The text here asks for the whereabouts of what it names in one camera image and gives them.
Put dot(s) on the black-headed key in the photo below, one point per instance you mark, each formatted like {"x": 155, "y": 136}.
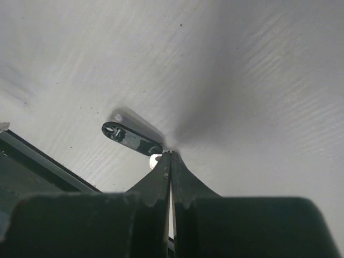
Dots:
{"x": 133, "y": 140}

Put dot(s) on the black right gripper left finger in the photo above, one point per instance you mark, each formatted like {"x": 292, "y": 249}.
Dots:
{"x": 124, "y": 224}

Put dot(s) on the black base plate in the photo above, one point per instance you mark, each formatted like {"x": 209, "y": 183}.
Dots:
{"x": 27, "y": 170}

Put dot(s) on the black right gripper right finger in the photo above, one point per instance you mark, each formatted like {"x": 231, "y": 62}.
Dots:
{"x": 209, "y": 225}

